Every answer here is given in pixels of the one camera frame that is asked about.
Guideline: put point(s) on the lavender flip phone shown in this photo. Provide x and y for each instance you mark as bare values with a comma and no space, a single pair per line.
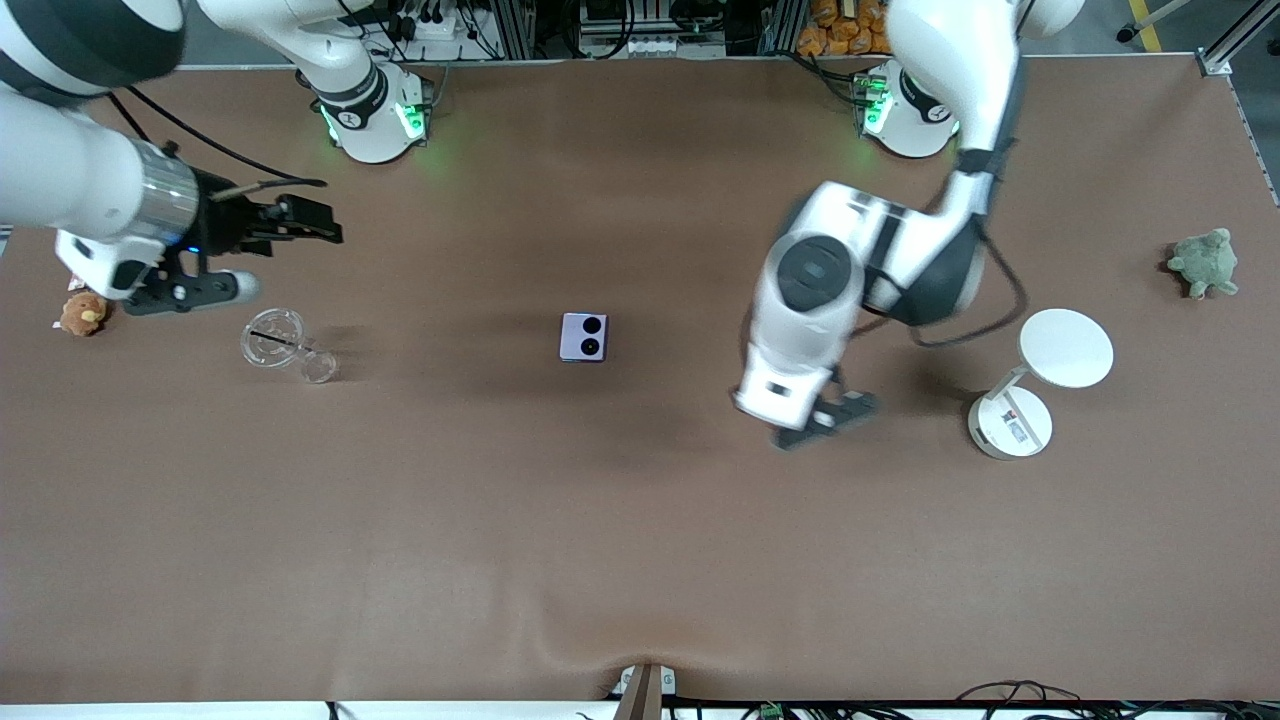
583,337

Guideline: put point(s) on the aluminium frame profile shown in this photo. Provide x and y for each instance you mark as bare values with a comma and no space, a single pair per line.
1240,35

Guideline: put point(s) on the orange packaged items pile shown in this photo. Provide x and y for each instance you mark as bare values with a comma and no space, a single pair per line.
850,30

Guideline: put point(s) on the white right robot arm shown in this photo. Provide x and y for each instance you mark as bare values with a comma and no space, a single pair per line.
60,170

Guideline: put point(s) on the brown plush toy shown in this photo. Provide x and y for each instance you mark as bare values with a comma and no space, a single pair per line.
83,314

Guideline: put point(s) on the white power strip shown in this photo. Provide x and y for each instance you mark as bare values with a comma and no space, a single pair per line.
430,27

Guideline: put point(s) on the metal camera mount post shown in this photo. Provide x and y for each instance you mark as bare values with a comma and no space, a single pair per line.
643,692

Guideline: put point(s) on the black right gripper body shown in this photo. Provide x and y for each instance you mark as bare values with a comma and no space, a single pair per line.
226,221

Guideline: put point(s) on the black drinking straw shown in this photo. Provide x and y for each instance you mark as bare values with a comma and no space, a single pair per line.
280,340

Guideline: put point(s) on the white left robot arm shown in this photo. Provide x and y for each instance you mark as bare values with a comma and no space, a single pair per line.
810,330

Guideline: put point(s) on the clear plastic lidded cup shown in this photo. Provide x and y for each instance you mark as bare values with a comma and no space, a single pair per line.
275,340

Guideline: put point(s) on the green turtle plush toy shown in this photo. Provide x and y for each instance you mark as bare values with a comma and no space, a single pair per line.
1205,262

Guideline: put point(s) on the white round desk lamp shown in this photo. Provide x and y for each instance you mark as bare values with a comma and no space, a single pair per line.
1065,348

